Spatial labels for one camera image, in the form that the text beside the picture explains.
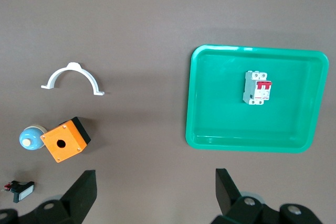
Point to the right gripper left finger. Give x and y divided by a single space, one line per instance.
76 197

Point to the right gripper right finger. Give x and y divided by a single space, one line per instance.
236 203

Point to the small white pipe clamp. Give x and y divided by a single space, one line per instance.
90 79

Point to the orange push-button enclosure box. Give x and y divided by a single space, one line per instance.
71 137

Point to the black rectangular button switch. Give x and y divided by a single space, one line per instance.
22 190

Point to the blue dome buzzer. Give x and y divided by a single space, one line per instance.
30 138

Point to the green plastic tray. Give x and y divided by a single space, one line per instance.
223 119

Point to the white red circuit breaker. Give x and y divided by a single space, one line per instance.
256 87

